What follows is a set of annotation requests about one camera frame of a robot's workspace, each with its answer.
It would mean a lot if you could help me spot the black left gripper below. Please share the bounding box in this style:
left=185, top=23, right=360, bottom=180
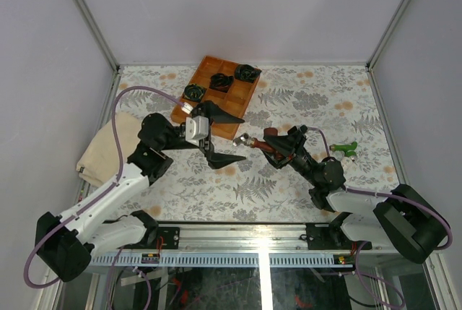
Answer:
left=160, top=102, right=248, bottom=168

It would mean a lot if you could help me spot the black green rolled strap left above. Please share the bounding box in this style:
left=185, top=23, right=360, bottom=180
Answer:
left=183, top=83, right=207, bottom=103

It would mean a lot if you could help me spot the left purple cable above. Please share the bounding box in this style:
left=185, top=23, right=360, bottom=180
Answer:
left=23, top=85, right=192, bottom=310

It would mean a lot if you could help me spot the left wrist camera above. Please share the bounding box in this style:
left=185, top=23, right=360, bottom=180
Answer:
left=185, top=116, right=209, bottom=146

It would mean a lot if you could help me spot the chrome threaded pipe nipple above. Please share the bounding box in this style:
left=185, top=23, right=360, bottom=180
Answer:
left=232, top=133, right=254, bottom=147

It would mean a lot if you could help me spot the white slotted cable duct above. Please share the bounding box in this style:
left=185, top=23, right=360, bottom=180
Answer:
left=90, top=251, right=354, bottom=268

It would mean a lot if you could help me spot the white pipe fitting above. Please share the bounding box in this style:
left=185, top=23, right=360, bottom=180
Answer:
left=341, top=157, right=354, bottom=171

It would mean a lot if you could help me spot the brown water faucet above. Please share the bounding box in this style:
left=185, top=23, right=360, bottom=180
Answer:
left=250, top=127, right=283, bottom=159

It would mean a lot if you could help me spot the green water faucet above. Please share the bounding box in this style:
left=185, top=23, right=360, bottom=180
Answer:
left=329, top=141, right=358, bottom=162

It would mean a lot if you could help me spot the black rolled strap top right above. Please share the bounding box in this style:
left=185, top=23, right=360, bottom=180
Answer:
left=234, top=64, right=262, bottom=83

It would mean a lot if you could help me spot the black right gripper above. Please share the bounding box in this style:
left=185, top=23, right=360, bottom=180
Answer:
left=256, top=130, right=320, bottom=187

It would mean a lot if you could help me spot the black rolled strap upper middle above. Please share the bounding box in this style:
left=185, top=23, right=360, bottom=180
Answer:
left=209, top=72, right=235, bottom=92

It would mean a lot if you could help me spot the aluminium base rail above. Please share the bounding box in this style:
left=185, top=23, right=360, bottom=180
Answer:
left=157, top=222, right=353, bottom=254

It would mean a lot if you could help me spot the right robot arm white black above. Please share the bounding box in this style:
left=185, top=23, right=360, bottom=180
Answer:
left=261, top=125, right=453, bottom=264

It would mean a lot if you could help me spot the beige folded cloth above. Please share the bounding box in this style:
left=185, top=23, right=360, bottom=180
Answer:
left=77, top=112, right=141, bottom=187

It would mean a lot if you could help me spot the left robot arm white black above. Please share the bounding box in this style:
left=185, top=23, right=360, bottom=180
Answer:
left=31, top=100, right=244, bottom=283

